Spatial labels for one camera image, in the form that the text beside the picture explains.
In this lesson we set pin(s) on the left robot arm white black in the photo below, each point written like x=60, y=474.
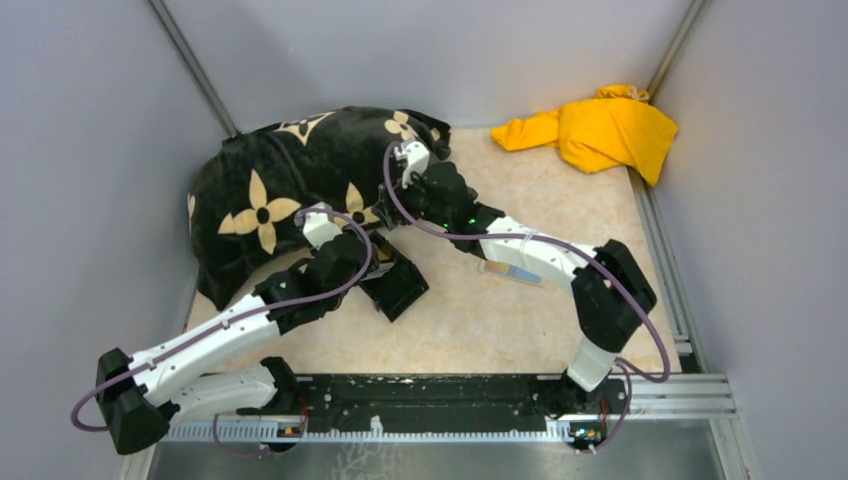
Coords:
x=153, y=390

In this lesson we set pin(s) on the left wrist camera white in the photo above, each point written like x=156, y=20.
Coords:
x=318, y=226

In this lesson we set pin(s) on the aluminium front rail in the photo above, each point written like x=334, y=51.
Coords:
x=683, y=397

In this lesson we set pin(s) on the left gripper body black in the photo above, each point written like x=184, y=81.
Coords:
x=313, y=252

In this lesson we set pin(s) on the gold VIP credit card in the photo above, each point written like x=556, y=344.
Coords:
x=498, y=268

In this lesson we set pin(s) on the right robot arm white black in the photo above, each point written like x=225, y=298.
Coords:
x=611, y=294

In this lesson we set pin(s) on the black card tray box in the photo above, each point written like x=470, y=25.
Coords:
x=393, y=291

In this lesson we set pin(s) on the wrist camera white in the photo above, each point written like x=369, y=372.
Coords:
x=318, y=226
x=413, y=156

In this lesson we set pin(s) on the white toothed cable strip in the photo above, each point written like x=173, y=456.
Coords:
x=270, y=430

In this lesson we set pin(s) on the yellow cloth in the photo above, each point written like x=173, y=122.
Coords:
x=616, y=127

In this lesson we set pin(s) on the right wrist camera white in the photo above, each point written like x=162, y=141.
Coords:
x=413, y=156

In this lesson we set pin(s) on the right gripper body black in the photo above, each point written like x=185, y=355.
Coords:
x=414, y=199

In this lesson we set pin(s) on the beige card holder wallet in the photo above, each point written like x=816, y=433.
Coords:
x=517, y=274

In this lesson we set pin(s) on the black floral plush pillow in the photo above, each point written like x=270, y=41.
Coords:
x=241, y=203

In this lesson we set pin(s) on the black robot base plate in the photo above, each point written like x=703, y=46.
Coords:
x=412, y=402

